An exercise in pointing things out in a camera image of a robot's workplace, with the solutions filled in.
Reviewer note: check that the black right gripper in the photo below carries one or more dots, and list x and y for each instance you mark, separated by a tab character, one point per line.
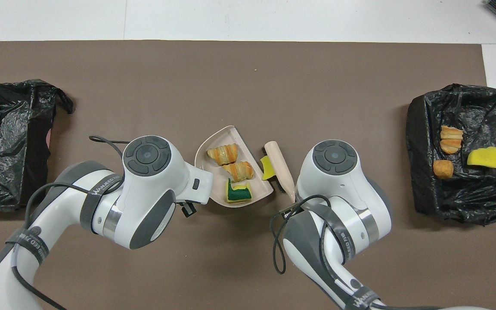
291	208

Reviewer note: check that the beige plastic dustpan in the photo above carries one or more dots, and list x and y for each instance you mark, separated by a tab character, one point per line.
213	189

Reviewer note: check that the notched yellow sponge piece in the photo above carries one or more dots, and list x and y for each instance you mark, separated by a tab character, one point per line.
238	192

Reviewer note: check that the small croissant piece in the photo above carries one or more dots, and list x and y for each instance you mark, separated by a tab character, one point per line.
239	171
451	140

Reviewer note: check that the large croissant piece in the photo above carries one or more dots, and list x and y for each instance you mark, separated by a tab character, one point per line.
223	154

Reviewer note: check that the beige hand brush black bristles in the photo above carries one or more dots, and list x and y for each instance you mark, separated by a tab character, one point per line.
280	165

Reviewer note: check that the brown bread roll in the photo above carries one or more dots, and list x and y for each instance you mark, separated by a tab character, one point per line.
443	169

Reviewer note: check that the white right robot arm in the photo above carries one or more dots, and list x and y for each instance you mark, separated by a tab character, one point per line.
338	193

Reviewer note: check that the brown paper table mat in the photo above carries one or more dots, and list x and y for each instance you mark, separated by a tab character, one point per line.
230	86

